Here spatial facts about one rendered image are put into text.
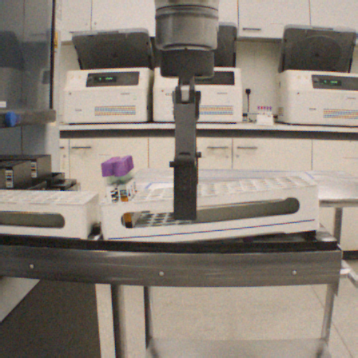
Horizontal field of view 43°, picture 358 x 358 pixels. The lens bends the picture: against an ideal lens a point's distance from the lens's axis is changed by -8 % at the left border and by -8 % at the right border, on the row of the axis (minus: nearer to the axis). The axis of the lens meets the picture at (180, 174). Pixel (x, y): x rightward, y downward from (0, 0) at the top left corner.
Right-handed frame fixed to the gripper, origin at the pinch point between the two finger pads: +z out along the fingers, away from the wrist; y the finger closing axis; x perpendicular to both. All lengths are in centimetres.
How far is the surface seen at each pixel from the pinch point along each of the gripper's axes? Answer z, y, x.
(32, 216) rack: 4.8, 4.6, 25.2
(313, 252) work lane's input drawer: 6.6, -6.7, -17.3
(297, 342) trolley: 59, 65, -33
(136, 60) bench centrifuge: -47, 269, 46
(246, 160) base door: 19, 229, -28
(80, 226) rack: 3.6, -5.0, 14.3
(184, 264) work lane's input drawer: 8.0, -6.8, 0.0
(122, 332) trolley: 36.1, 26.8, 15.0
